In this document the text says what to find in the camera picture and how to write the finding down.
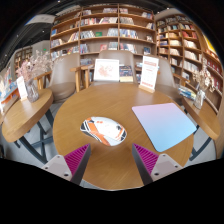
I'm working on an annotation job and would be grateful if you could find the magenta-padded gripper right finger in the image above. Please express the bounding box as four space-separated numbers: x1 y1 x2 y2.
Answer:
131 143 184 186

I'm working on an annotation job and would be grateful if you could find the wide wooden bookshelf unit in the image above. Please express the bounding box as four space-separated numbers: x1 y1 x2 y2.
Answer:
49 3 157 84

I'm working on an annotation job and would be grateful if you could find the curved wooden bookshelf unit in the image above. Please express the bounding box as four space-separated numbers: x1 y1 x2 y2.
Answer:
155 13 224 114

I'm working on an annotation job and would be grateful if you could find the white orange black computer mouse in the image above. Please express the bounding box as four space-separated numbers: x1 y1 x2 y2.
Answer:
79 116 128 147

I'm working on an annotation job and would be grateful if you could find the dark cover book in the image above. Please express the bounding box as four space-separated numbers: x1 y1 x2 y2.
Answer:
119 65 134 83

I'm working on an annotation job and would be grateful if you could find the display table with books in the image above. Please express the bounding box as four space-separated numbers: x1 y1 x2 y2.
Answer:
0 66 19 116

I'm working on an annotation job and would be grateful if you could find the distant wooden bookshelf unit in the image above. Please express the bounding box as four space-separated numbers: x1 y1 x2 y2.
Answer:
13 46 34 73

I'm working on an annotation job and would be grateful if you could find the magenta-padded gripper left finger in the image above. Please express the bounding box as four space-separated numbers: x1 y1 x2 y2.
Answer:
41 143 92 186

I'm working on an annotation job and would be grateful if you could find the pale pink blue mouse pad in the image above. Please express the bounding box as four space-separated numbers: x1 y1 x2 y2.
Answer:
131 102 198 153

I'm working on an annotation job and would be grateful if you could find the small white table sign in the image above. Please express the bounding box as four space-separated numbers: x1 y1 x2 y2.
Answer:
16 75 29 102

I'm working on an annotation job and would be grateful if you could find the white framed floral picture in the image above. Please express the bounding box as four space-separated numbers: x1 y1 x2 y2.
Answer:
93 58 120 83

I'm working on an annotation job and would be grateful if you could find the round wooden side table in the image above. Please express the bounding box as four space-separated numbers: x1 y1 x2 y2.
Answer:
1 88 56 164
181 96 222 161

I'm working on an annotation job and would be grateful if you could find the beige armchair with wooden arms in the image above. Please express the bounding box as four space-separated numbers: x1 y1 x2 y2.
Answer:
154 58 188 101
70 49 143 93
34 53 82 104

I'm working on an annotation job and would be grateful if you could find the stack of colourful books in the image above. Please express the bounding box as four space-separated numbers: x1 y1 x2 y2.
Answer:
178 85 198 102

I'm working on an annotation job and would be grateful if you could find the glass vase with dried flowers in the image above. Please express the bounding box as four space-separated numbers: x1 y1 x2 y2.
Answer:
192 58 216 110
16 51 54 103

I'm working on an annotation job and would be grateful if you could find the white hanging ceiling panel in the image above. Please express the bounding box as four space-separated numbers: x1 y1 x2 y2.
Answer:
26 13 56 25

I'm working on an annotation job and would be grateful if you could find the white sign on wooden base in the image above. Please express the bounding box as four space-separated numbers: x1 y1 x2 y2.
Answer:
138 55 160 94

